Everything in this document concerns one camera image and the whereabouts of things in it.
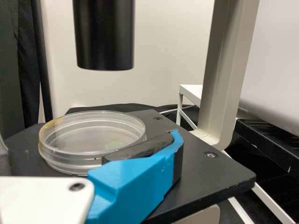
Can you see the petri dish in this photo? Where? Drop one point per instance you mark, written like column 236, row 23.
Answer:
column 88, row 137

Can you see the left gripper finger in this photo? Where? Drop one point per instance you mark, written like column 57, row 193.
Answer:
column 140, row 182

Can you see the white box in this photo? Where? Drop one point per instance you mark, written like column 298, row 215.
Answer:
column 268, row 58

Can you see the black platform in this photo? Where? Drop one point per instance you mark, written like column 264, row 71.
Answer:
column 264, row 140

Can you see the white frame stand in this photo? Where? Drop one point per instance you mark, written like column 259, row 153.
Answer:
column 190, row 91

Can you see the cream microscope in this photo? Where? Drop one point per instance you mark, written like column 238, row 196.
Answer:
column 222, row 70

